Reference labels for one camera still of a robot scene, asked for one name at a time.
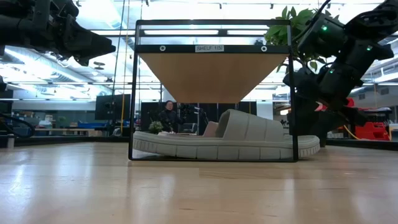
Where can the grey rubber slide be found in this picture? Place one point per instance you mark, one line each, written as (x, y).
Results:
(236, 149)

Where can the pink rubber slide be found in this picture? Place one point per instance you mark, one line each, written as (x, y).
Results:
(211, 129)

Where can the background black robot arm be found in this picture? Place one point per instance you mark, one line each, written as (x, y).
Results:
(189, 109)

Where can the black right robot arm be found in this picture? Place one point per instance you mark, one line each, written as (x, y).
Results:
(370, 28)

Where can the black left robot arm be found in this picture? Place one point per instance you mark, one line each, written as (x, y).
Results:
(28, 21)

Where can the green plant in black pot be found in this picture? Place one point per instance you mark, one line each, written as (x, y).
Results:
(280, 31)

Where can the black monitor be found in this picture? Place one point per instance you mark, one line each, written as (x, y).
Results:
(109, 107)

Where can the red utility cart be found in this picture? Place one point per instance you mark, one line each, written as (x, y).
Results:
(373, 130)

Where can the black room partition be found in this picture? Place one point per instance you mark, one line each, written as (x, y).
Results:
(146, 115)

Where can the small green potted plant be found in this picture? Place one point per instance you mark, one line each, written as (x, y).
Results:
(155, 127)

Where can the person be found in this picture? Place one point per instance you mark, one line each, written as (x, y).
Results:
(169, 118)

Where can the background wooden table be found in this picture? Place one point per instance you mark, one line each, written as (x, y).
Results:
(180, 134)

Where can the wooden shelf black metal frame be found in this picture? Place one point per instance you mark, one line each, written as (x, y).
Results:
(211, 77)

